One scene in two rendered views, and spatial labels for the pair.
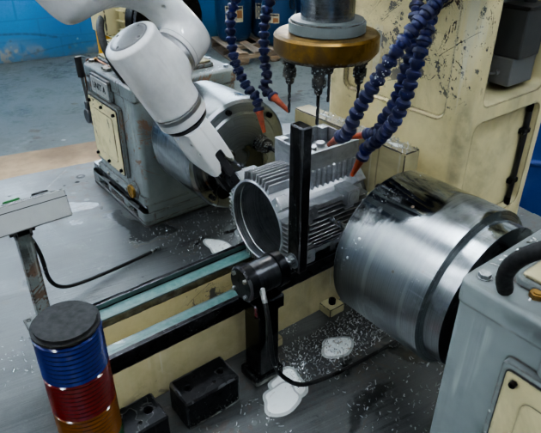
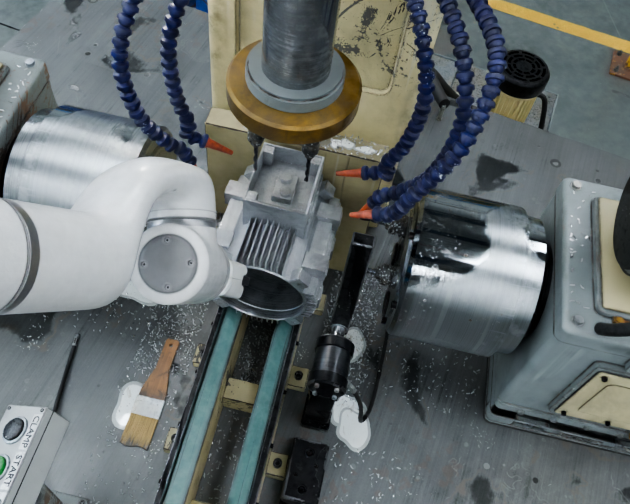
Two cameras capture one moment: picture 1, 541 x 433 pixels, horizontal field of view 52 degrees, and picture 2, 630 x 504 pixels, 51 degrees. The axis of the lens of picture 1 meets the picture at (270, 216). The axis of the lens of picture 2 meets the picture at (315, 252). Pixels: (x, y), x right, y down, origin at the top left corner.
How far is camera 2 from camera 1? 0.72 m
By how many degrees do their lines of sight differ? 42
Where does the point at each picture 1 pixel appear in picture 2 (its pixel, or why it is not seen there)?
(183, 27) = (198, 198)
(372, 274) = (446, 325)
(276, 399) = (351, 432)
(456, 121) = (406, 97)
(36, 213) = (42, 458)
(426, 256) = (500, 301)
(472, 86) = not seen: hidden behind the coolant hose
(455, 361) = (541, 366)
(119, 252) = (32, 368)
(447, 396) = (527, 382)
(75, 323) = not seen: outside the picture
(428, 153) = (369, 124)
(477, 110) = not seen: hidden behind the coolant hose
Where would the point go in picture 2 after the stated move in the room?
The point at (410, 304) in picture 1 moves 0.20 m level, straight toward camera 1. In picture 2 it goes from (491, 339) to (566, 465)
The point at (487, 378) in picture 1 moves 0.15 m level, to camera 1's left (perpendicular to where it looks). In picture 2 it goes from (571, 371) to (508, 432)
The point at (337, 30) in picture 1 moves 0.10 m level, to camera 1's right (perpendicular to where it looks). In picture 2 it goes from (333, 95) to (389, 64)
